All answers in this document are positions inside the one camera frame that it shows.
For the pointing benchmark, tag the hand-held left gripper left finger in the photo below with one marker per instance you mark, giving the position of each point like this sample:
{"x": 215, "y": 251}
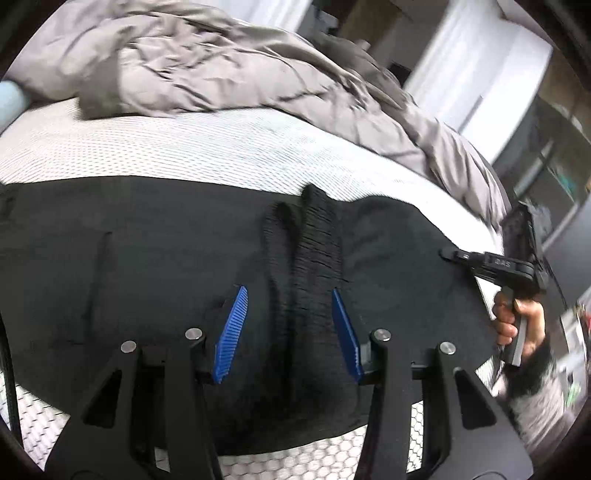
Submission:
{"x": 231, "y": 332}

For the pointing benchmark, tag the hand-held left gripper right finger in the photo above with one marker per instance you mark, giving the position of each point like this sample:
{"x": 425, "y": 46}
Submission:
{"x": 345, "y": 332}

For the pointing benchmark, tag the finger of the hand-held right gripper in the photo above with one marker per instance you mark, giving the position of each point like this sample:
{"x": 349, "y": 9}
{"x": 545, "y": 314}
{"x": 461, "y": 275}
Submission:
{"x": 455, "y": 254}

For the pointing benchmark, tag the black pants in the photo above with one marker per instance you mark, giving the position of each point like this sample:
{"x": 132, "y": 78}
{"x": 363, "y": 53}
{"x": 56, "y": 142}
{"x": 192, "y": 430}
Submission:
{"x": 138, "y": 258}

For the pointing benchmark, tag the person's right forearm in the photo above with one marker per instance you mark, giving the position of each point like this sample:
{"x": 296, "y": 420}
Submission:
{"x": 538, "y": 397}

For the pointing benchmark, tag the person's right hand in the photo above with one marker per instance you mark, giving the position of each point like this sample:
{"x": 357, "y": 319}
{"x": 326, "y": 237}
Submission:
{"x": 531, "y": 318}

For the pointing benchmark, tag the dark shelf unit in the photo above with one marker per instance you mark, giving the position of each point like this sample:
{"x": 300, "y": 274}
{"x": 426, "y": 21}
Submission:
{"x": 554, "y": 175}

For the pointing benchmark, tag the white curtain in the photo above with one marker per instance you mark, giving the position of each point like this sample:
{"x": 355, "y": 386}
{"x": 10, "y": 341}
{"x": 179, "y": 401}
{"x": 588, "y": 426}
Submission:
{"x": 480, "y": 78}

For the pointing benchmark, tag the bed with honeycomb sheet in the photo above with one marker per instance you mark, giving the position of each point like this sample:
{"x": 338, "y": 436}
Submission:
{"x": 207, "y": 143}

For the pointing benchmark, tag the grey duvet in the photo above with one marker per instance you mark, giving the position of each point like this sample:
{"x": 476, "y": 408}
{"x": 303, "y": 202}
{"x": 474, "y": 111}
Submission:
{"x": 207, "y": 64}

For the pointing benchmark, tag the light blue pillow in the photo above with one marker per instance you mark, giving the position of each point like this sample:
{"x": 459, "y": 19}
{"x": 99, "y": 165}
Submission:
{"x": 11, "y": 104}

